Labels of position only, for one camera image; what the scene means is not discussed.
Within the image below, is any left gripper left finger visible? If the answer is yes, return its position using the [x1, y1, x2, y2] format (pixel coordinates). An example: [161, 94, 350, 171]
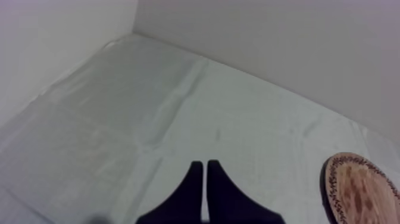
[135, 160, 204, 224]

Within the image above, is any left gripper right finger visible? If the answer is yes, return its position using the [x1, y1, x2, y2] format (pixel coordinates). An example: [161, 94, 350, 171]
[206, 159, 287, 224]

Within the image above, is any round wooden board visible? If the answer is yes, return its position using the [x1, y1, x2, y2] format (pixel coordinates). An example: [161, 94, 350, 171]
[318, 151, 400, 224]

